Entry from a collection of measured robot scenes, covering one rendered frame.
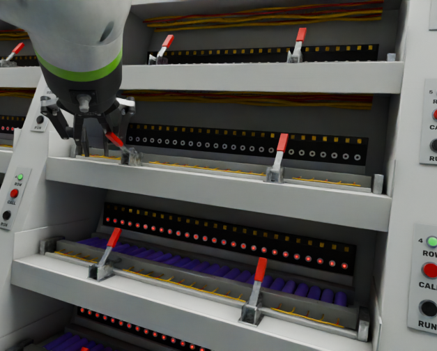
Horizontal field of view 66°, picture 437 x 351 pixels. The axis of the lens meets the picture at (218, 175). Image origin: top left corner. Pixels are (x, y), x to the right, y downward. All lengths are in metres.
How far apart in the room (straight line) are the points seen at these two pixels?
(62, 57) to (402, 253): 0.44
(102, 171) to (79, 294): 0.21
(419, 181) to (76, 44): 0.42
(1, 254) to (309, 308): 0.55
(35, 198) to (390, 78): 0.65
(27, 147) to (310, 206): 0.57
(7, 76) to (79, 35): 0.63
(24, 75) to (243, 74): 0.52
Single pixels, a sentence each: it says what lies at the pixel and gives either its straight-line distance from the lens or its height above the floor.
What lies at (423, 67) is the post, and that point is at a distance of 0.57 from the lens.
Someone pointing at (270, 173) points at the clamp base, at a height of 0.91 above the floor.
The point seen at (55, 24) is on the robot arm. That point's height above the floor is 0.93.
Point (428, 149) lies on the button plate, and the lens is 0.51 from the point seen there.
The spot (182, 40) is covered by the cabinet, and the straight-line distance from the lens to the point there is 0.97.
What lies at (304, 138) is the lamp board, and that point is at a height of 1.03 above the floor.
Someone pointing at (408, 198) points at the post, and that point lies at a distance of 0.49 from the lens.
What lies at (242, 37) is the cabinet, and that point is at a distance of 0.90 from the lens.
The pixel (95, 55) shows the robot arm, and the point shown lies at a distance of 0.37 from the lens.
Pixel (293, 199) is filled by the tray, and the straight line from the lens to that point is 0.49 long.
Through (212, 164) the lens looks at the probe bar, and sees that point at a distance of 0.61.
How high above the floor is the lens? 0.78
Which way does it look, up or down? 13 degrees up
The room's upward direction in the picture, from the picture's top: 12 degrees clockwise
